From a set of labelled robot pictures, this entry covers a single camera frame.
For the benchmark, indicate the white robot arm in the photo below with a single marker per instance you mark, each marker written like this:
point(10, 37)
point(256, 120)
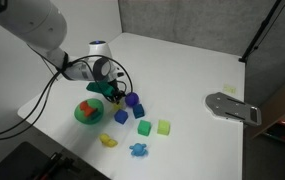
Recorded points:
point(42, 30)

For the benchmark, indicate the gray metal plate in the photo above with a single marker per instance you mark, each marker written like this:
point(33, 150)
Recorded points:
point(230, 108)

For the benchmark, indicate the yellow spiky star toy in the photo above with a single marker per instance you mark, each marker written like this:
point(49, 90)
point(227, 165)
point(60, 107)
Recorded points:
point(117, 106)

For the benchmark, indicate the lime green cube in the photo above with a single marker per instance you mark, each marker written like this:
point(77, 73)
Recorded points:
point(163, 127)

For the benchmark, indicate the black stand pole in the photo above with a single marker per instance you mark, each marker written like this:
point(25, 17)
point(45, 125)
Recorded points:
point(260, 30)

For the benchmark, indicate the wooden toy shelf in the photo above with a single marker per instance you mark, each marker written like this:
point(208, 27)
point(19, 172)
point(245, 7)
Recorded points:
point(282, 110)

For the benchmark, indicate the pale yellow sticky note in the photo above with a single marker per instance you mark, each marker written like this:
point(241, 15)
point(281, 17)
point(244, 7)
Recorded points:
point(229, 88)

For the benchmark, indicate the orange toy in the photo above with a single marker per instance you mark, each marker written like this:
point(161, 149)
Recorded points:
point(87, 108)

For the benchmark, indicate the black tripod equipment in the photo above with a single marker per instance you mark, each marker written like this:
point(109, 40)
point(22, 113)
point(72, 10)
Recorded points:
point(42, 163)

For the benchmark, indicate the teal blue cube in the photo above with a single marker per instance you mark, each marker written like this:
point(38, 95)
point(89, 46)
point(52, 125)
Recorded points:
point(138, 111)

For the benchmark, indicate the purple ball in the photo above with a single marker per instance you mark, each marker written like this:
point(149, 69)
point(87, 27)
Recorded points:
point(132, 99)

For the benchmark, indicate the light blue turtle toy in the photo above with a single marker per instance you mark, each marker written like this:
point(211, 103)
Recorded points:
point(138, 150)

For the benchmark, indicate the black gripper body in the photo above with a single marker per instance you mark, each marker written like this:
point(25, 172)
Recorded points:
point(118, 88)

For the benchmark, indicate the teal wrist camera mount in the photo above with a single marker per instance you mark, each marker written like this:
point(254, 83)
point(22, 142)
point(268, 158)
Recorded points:
point(98, 87)

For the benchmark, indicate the green bowl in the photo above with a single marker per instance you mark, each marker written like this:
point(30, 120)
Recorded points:
point(89, 112)

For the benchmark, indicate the yellow duck toy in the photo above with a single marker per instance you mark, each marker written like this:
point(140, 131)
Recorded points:
point(107, 140)

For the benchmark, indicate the dark blue cube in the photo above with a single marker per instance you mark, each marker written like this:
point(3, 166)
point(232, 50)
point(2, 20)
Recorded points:
point(120, 116)

